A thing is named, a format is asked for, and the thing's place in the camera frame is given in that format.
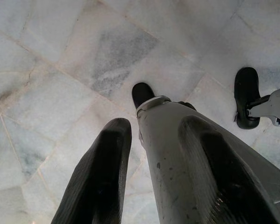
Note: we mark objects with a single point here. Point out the silver robot left leg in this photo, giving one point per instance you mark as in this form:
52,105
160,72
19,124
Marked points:
168,163

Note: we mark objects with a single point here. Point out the silver robot right leg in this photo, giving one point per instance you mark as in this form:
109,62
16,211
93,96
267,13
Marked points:
269,105

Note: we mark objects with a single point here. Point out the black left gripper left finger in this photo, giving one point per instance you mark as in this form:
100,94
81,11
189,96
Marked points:
100,177

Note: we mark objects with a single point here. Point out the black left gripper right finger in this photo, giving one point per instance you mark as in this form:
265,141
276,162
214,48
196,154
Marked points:
226,172

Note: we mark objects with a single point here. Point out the black robot right foot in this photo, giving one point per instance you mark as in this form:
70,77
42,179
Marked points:
246,93

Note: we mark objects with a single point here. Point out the silver robot leg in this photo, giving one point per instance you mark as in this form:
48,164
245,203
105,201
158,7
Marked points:
168,163
269,105

